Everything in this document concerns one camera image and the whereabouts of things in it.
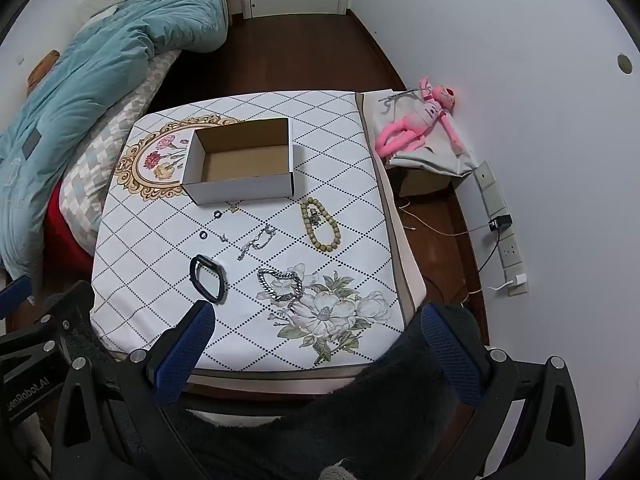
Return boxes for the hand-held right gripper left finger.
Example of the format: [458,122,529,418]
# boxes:
[50,300,221,480]

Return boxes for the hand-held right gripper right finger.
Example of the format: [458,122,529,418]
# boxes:
[420,301,587,480]

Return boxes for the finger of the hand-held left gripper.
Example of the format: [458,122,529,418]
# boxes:
[0,281,96,386]
[0,276,33,318]

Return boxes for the black bangle bracelet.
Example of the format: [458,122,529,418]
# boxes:
[190,255,227,305]

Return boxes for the thin silver chain bracelet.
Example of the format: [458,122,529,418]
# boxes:
[236,224,277,261]

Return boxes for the thick silver chain bracelet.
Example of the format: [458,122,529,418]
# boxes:
[257,268,304,303]

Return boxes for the wooden bead bracelet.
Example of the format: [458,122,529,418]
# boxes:
[300,198,342,251]

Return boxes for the cardboard box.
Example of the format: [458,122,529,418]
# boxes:
[181,117,296,206]

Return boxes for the red cloth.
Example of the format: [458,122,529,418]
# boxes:
[45,182,96,261]

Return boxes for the person's dark fleece pants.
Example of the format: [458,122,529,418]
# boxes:
[165,305,501,480]

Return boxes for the grey power strip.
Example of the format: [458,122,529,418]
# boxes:
[474,160,529,297]

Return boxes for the checkered bed sheet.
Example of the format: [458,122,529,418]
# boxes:
[59,50,181,246]

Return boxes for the grey cloth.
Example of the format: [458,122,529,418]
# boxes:
[357,91,476,177]

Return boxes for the brown plush toy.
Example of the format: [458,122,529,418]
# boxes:
[27,51,61,93]

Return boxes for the light blue quilt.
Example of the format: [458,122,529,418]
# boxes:
[0,0,236,281]

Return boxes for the pink plush toy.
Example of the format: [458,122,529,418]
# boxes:
[376,76,466,158]

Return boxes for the black cable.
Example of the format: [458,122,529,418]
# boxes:
[475,229,501,276]

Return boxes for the white cable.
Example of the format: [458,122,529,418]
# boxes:
[398,200,496,237]

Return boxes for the metal wire hanger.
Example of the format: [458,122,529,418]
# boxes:
[378,89,418,111]

